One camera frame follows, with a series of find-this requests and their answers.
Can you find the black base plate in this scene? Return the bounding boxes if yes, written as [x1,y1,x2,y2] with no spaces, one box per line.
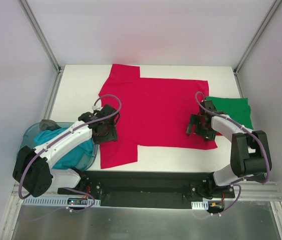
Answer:
[57,171,236,210]

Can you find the right aluminium frame post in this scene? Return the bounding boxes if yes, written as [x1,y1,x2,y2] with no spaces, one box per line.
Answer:
[233,0,282,76]

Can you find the aluminium frame post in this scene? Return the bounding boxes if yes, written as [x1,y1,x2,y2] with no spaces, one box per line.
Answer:
[18,0,62,74]
[233,0,282,76]

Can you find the grey cloth in basket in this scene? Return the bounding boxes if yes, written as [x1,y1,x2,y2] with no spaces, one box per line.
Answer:
[39,119,61,131]

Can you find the folded green t shirt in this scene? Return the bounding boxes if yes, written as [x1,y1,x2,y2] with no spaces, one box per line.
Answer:
[206,96,253,129]

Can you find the left aluminium frame post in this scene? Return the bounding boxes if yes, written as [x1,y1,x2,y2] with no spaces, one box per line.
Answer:
[18,0,62,74]

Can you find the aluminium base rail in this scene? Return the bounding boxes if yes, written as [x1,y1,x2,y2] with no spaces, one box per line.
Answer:
[11,181,282,202]

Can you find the right white cable duct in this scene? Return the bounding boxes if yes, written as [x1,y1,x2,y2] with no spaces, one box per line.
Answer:
[191,201,209,211]

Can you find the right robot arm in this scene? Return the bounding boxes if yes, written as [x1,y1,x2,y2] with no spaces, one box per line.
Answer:
[186,100,271,198]

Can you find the teal t shirt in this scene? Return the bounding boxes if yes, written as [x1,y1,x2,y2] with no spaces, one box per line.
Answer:
[34,127,94,170]

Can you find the translucent blue plastic basket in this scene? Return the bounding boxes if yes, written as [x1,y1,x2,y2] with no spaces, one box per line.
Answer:
[20,122,98,171]

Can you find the white cable duct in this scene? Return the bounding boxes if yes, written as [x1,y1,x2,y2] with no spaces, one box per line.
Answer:
[23,196,101,208]
[191,201,209,211]

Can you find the left white cable duct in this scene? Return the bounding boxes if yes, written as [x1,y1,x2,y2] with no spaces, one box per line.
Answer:
[23,196,101,208]

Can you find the magenta t shirt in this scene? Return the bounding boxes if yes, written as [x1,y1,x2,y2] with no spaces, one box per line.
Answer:
[99,64,217,169]

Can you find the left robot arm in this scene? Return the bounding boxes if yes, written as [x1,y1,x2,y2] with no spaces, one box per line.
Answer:
[13,104,120,200]

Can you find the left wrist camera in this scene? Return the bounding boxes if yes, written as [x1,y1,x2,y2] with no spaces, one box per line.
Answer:
[92,105,100,111]

